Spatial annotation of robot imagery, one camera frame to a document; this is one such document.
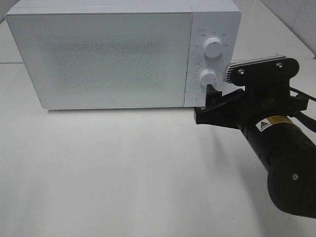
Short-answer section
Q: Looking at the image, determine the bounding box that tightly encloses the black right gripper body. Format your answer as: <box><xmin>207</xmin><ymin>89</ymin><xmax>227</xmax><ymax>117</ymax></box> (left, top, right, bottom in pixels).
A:
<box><xmin>194</xmin><ymin>89</ymin><xmax>296</xmax><ymax>131</ymax></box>

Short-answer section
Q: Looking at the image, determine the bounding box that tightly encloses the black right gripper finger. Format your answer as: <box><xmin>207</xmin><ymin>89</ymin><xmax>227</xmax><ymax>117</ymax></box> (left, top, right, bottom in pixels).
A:
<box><xmin>205</xmin><ymin>84</ymin><xmax>222</xmax><ymax>108</ymax></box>

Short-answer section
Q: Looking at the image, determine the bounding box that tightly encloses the round white door button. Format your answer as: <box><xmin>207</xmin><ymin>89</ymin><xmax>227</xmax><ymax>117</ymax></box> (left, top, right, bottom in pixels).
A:
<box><xmin>196</xmin><ymin>92</ymin><xmax>206</xmax><ymax>105</ymax></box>

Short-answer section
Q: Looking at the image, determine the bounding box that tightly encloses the white microwave knob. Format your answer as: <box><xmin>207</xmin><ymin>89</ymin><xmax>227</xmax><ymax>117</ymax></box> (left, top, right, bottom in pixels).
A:
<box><xmin>202</xmin><ymin>36</ymin><xmax>223</xmax><ymax>58</ymax></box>
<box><xmin>199</xmin><ymin>69</ymin><xmax>217</xmax><ymax>87</ymax></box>

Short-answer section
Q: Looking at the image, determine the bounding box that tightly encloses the white microwave door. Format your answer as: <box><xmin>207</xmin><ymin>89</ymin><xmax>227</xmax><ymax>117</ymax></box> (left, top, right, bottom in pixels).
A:
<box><xmin>7</xmin><ymin>13</ymin><xmax>191</xmax><ymax>109</ymax></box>

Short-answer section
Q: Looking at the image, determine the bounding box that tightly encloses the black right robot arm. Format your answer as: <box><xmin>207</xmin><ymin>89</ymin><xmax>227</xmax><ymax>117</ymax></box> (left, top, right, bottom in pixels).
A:
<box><xmin>194</xmin><ymin>85</ymin><xmax>316</xmax><ymax>218</ymax></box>

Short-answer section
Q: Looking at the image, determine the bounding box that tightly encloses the white microwave oven body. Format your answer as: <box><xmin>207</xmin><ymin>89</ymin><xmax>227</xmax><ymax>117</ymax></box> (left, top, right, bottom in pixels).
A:
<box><xmin>5</xmin><ymin>0</ymin><xmax>242</xmax><ymax>109</ymax></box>

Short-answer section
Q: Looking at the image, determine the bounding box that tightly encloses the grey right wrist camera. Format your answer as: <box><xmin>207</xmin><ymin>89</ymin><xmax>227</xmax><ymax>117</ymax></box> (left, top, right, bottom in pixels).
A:
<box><xmin>224</xmin><ymin>56</ymin><xmax>300</xmax><ymax>97</ymax></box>

